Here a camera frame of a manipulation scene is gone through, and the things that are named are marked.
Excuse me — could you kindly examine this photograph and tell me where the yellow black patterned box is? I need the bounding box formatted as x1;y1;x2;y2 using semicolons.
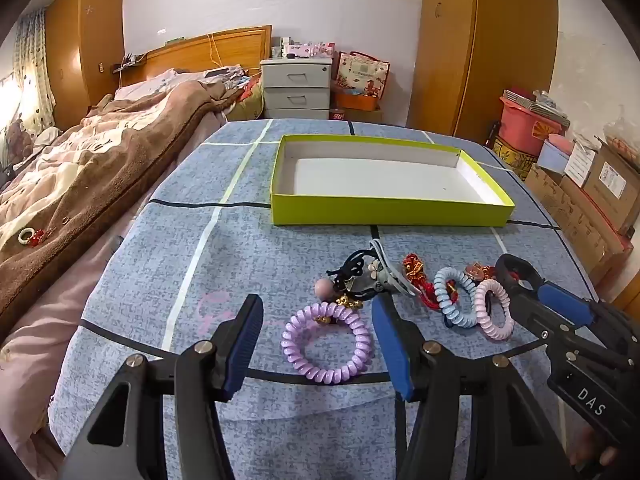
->
492;137;538;181

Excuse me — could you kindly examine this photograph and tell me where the patterned curtain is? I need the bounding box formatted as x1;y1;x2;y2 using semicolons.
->
12;10;56;131

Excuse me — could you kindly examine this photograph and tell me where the red cord ornament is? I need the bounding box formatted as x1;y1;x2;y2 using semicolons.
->
465;261;498;281

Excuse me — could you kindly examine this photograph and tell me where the wooden wardrobe with star stickers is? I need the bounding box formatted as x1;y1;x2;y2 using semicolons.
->
44;0;126;131

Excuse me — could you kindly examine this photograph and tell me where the brown blanket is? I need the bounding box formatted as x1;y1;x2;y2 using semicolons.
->
0;65;251;341

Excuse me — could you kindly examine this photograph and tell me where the grey flower hair band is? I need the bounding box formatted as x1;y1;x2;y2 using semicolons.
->
345;239;418;297

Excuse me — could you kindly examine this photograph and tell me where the black gold bead hair tie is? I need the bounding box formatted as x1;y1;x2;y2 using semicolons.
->
314;295;365;326

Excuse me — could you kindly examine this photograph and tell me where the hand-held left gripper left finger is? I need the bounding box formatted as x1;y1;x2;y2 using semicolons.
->
57;294;265;480

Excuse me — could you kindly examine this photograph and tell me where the large cardboard box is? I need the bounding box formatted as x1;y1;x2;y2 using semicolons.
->
582;145;640;233

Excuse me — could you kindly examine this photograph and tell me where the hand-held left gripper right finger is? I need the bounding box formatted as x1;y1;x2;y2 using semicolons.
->
371;296;573;480

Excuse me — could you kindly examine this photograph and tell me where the pink plastic bucket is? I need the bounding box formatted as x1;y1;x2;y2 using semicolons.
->
499;95;568;158

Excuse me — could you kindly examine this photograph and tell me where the pink bed sheet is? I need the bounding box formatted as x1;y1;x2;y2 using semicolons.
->
0;230;151;461

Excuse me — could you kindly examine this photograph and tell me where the white drawer cabinet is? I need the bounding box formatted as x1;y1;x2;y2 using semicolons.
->
260;56;333;121

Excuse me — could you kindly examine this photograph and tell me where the brown plush toy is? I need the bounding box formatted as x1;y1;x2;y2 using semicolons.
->
4;119;34;162

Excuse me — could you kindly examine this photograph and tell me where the long cardboard box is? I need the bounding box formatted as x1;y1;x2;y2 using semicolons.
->
525;162;633;286

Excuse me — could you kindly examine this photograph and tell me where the tall wooden wardrobe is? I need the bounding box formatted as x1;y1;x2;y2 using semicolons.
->
407;0;560;145

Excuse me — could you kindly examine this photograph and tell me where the yellow-green cardboard box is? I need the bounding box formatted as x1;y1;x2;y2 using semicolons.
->
270;134;516;226

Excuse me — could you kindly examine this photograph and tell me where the pale blue box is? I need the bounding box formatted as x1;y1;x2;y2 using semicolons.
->
537;137;573;176

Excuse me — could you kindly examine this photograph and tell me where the person's right hand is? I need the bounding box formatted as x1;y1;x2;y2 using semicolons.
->
569;424;621;472

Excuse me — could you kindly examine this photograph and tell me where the purple spiral hair tie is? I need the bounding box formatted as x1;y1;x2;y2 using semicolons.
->
281;303;372;387

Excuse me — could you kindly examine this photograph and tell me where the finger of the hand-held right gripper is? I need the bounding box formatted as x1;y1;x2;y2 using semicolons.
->
494;254;576;343
539;281;597;332

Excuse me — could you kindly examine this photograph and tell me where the red patterned gift bag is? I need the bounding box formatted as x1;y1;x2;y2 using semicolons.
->
334;51;391;103

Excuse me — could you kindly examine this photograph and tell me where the patterned pillow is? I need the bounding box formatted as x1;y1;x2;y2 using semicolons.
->
227;82;265;122

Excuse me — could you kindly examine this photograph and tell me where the pink spiral hair tie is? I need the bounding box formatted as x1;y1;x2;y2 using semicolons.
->
474;278;513;342

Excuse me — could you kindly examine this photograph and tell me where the pink bead black cord charm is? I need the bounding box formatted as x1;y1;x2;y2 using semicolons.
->
316;247;381;301

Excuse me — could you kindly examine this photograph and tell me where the orange box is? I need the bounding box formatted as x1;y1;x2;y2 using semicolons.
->
332;89;381;112

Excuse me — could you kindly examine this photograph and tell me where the light blue spiral hair tie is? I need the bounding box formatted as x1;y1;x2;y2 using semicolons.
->
433;267;481;330

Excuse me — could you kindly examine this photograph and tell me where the wooden headboard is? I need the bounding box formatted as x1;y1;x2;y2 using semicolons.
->
112;25;273;88

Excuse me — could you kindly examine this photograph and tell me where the pink printed box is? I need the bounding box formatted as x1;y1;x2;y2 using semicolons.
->
282;41;335;59

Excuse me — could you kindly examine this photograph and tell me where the white labelled box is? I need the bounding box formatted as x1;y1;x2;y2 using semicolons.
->
562;142;603;188

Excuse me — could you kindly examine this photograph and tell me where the red knot tassel charm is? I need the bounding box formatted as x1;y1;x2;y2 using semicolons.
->
402;252;451;313

